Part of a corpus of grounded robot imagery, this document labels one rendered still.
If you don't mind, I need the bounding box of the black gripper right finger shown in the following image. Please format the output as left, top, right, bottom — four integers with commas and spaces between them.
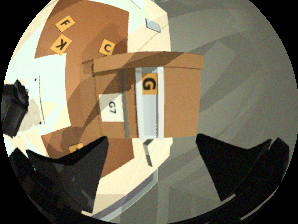
196, 133, 271, 201

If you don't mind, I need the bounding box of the white paper ticket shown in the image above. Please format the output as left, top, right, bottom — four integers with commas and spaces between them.
98, 92, 125, 121

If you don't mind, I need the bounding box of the yellow tile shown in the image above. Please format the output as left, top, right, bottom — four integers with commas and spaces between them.
51, 34, 72, 56
98, 39, 116, 56
141, 72, 158, 95
56, 16, 74, 34
69, 143, 82, 153

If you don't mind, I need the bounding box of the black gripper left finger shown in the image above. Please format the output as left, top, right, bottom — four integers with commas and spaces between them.
25, 136, 109, 214

